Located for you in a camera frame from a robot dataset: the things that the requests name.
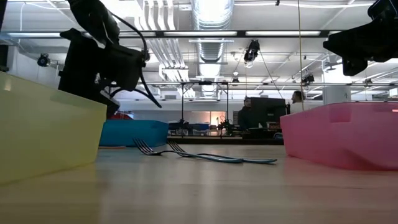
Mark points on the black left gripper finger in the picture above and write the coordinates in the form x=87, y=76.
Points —
x=109, y=102

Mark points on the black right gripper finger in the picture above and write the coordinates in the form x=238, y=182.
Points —
x=351, y=45
x=354, y=67

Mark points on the pink plastic bin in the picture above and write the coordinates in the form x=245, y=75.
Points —
x=342, y=137

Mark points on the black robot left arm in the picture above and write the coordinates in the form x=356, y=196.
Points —
x=93, y=18

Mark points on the black background robot arm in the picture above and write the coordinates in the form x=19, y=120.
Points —
x=183, y=124
x=227, y=126

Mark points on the red cabinet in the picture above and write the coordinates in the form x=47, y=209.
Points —
x=122, y=117

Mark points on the blue plastic bin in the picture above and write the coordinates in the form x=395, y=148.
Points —
x=133, y=133

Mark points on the person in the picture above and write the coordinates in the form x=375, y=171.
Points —
x=298, y=105
x=247, y=116

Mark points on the yellow plastic bin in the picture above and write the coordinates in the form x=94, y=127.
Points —
x=46, y=130

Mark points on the black computer monitor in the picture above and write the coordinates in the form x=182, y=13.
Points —
x=270, y=109

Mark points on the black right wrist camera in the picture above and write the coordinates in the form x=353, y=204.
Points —
x=385, y=7

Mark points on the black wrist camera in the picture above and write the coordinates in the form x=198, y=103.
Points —
x=124, y=65
x=385, y=7

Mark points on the black hanging camera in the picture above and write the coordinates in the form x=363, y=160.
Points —
x=308, y=79
x=43, y=60
x=252, y=51

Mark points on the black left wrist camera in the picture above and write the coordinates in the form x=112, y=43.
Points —
x=124, y=65

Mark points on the black rig frame with lights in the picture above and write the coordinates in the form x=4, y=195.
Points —
x=160, y=34

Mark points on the black background station frame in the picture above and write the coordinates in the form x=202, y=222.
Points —
x=205, y=83

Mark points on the round silver ceiling duct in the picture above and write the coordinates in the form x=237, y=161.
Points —
x=211, y=18

